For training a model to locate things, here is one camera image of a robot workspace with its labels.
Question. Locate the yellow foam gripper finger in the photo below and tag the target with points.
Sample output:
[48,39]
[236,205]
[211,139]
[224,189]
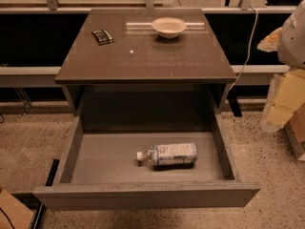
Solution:
[285,96]
[270,42]

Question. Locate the blue label plastic bottle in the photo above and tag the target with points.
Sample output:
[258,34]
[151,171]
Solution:
[169,154]

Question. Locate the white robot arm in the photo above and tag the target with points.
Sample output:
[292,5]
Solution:
[291,44]

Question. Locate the open grey drawer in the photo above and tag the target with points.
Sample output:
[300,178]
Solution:
[100,171]

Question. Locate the cardboard box right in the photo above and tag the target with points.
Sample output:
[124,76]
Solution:
[295,130]

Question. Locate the cardboard box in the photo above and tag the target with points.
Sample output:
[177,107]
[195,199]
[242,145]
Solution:
[295,130]
[13,213]

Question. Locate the white bowl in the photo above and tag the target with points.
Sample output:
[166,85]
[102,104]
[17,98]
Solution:
[168,27]

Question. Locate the grey cabinet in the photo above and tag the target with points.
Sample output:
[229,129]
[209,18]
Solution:
[143,82]

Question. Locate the cardboard box bottom left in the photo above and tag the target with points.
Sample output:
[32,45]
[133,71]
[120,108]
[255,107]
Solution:
[13,213]

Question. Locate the grey wall rail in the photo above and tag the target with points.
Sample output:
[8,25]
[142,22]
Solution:
[44,77]

